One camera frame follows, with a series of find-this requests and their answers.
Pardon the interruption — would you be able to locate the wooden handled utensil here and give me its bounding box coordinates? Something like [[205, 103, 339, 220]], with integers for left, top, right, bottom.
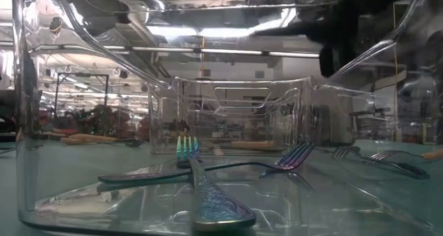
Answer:
[[59, 137, 145, 148], [68, 133, 118, 143]]

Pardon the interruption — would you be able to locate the clear plastic bin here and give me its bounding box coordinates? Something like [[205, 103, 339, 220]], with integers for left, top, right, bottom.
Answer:
[[147, 75, 318, 157], [12, 0, 443, 236]]

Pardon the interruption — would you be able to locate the wooden handled fork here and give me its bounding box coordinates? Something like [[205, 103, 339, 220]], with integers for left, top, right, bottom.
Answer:
[[230, 139, 278, 149], [363, 148, 443, 161]]

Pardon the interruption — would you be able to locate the long ceiling light strip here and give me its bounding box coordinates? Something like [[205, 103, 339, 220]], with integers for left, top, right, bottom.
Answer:
[[30, 44, 321, 60]]

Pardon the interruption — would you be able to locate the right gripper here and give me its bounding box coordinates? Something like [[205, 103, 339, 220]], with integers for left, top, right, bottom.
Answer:
[[254, 0, 368, 79]]

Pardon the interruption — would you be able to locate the black hanging fixture yellow cord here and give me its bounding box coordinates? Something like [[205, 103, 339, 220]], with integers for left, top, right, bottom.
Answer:
[[49, 16, 64, 35]]

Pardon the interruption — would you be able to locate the iridescent rainbow fork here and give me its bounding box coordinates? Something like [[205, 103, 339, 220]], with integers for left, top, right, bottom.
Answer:
[[98, 141, 316, 185], [174, 134, 257, 233], [331, 145, 431, 181]]

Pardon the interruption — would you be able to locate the bright ceiling light panel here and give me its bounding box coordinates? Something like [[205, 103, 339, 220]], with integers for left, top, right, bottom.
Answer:
[[147, 25, 278, 39]]

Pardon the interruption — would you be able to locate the black background frame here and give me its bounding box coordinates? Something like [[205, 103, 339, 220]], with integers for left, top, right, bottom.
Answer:
[[54, 72, 111, 126]]

